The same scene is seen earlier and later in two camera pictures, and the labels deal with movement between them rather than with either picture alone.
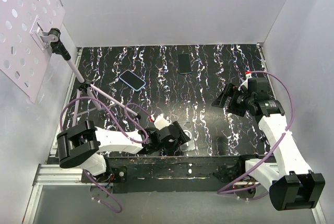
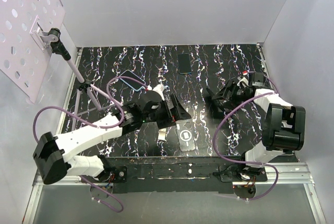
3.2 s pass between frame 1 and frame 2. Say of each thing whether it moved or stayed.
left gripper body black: moved
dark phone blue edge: stayed
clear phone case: stayed
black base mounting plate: stayed
